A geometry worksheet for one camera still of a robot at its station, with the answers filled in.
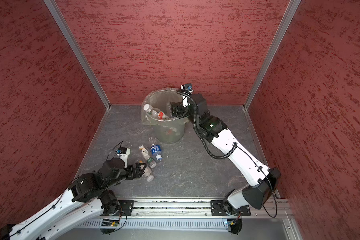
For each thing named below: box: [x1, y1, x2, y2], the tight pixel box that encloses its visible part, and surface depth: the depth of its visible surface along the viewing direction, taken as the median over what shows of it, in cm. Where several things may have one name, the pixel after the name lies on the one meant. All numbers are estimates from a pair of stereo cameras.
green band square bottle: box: [143, 104, 170, 120], surface depth 85 cm
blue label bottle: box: [150, 143, 163, 161], surface depth 91 cm
